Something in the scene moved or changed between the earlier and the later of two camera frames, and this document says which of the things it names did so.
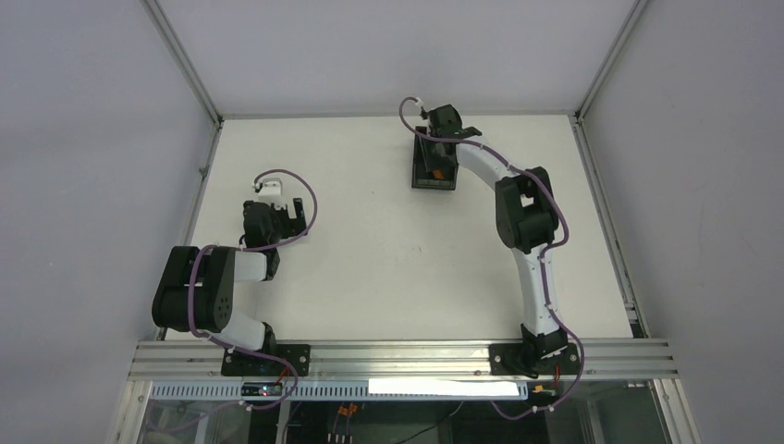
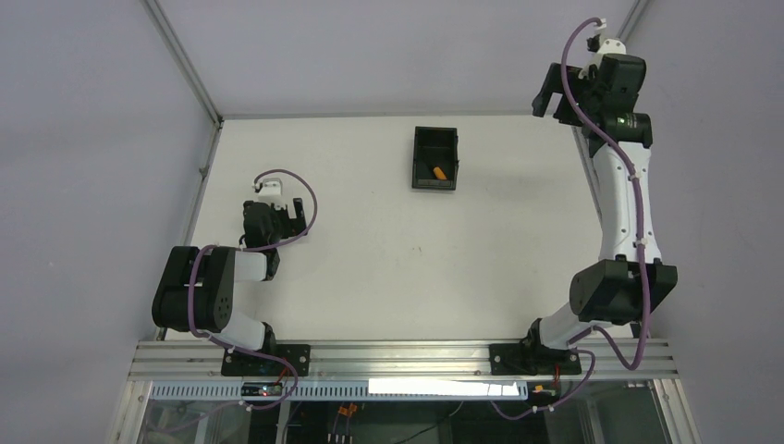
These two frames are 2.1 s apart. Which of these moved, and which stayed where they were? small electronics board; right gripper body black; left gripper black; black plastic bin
Moved: right gripper body black
Stayed: black plastic bin; small electronics board; left gripper black
